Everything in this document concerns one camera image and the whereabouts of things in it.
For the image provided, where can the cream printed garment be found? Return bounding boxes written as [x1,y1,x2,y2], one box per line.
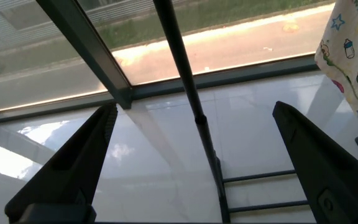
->
[314,0,358,134]

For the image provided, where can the black clothes rack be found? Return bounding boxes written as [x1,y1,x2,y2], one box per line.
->
[152,0,358,223]

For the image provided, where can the window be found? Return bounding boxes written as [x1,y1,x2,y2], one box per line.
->
[0,0,335,125]

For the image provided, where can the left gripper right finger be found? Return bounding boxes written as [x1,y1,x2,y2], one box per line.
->
[272,101,358,224]

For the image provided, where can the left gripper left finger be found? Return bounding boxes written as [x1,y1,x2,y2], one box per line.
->
[4,103,119,223]

